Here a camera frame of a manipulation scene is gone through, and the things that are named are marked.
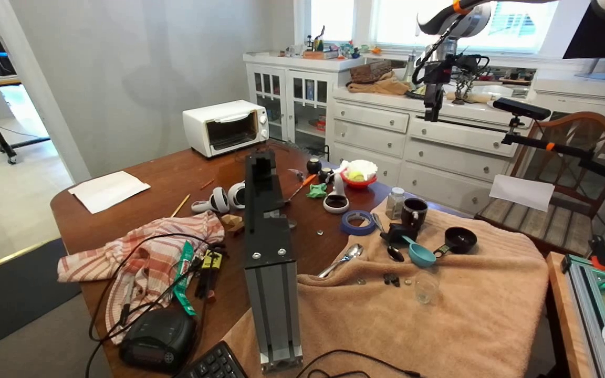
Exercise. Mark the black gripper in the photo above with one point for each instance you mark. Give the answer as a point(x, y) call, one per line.
point(439, 84)

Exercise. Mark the tan terry towel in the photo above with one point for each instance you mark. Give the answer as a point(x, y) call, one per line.
point(472, 308)

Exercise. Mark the dark figurine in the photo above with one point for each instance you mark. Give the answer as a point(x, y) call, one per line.
point(465, 88)

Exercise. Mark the clear glass bottle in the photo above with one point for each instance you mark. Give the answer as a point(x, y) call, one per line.
point(409, 74)

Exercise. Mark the wooden board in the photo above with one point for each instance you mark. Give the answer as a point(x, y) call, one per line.
point(387, 86)

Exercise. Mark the brown woven basket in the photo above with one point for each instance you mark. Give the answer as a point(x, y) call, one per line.
point(371, 72)

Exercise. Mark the yellow ball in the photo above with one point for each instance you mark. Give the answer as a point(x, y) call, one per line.
point(356, 174)

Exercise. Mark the white framed window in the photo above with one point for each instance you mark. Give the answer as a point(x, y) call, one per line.
point(387, 22)

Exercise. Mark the red bowl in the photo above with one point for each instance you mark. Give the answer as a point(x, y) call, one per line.
point(358, 186)

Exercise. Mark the white paper sheet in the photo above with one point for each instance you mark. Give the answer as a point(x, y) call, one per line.
point(107, 190)
point(519, 192)

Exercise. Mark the large black measuring cup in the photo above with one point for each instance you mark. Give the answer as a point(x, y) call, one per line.
point(461, 239)

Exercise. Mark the small black measuring cup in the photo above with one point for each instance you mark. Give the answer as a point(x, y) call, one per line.
point(392, 236)

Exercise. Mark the small black round object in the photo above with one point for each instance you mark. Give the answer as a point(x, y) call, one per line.
point(314, 167)

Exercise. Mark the white rimmed dark tape roll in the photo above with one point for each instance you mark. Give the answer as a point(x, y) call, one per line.
point(338, 210)

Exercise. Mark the small green toy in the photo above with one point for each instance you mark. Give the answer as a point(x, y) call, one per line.
point(316, 192)

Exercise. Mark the wooden slatted chair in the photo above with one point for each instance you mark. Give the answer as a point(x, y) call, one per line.
point(576, 127)

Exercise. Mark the blue measuring cup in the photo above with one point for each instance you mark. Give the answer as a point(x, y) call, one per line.
point(424, 255)

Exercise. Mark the blue tape roll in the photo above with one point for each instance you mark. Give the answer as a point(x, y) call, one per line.
point(343, 224)

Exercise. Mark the white glass door cabinet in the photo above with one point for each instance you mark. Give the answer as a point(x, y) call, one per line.
point(283, 69)

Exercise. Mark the metal spoon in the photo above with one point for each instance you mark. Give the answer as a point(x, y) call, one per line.
point(354, 251)

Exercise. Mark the small black clip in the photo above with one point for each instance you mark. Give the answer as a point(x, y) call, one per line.
point(392, 279)

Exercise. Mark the clear drinking glass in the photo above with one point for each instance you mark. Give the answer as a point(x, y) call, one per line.
point(428, 288)

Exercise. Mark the black box device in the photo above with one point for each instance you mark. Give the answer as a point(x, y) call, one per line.
point(262, 169)

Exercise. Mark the white toaster oven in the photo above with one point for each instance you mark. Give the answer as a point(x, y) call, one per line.
point(204, 119)

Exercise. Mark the small brown lump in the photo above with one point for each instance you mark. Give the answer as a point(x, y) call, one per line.
point(233, 224)

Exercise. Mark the aluminium extrusion stand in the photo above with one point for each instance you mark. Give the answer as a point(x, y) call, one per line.
point(273, 294)

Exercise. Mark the wooden platform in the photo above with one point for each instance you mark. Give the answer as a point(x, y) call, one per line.
point(562, 322)

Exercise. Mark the wooden pencil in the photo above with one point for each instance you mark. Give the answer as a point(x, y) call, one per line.
point(182, 207)

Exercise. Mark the yellow black tool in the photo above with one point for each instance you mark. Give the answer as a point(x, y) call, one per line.
point(211, 266)

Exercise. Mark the black keyboard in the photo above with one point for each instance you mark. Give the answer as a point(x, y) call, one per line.
point(211, 363)

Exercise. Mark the red striped cloth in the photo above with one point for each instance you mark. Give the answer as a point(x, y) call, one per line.
point(99, 258)

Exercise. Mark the dark floor mat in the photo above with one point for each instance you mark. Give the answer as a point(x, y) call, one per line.
point(10, 300)

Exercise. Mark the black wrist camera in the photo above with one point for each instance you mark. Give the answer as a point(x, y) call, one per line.
point(470, 64)

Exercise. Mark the black stereo camera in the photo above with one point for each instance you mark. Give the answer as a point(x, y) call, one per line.
point(519, 107)

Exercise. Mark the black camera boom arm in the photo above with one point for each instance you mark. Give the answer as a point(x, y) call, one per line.
point(568, 149)

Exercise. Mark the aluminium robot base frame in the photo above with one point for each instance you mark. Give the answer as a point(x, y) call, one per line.
point(589, 308)

